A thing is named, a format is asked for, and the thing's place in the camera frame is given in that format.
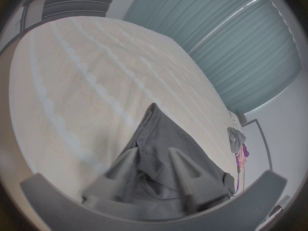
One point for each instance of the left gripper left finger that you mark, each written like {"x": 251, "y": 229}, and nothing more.
{"x": 113, "y": 179}

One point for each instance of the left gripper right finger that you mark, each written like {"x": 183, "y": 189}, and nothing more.
{"x": 195, "y": 189}

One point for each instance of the black T-shirt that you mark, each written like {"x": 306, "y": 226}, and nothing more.
{"x": 158, "y": 148}

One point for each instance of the pile of clothes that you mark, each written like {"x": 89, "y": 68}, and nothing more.
{"x": 242, "y": 156}

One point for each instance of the bed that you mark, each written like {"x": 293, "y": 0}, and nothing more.
{"x": 96, "y": 80}

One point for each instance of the white printed pillow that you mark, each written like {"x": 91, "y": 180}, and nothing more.
{"x": 233, "y": 119}

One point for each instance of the grey bedside table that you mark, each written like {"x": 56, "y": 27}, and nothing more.
{"x": 241, "y": 117}

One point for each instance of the blue-green curtain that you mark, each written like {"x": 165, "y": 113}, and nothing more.
{"x": 252, "y": 56}
{"x": 180, "y": 15}

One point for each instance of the black chest of drawers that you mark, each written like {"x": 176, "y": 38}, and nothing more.
{"x": 77, "y": 6}

